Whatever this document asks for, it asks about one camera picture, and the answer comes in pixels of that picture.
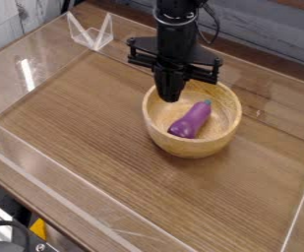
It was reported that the clear acrylic corner bracket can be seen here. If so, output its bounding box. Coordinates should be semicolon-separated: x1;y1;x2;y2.
65;12;114;51

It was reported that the black and yellow device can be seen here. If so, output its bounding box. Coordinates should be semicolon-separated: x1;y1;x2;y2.
11;218;86;252

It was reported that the black cable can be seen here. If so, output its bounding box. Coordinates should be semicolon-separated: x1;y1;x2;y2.
0;220;31;252

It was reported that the brown wooden bowl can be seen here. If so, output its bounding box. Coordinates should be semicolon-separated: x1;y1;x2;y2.
142;81;242;158

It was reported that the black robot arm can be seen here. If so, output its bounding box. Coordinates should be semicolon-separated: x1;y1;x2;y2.
126;0;222;102

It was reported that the purple toy eggplant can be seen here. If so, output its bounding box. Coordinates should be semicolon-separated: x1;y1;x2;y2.
167;99;211;139

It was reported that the clear acrylic tray wall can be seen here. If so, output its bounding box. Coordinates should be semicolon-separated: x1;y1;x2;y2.
0;125;195;252

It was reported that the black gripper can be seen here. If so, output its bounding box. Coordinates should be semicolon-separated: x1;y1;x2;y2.
126;36;222;102

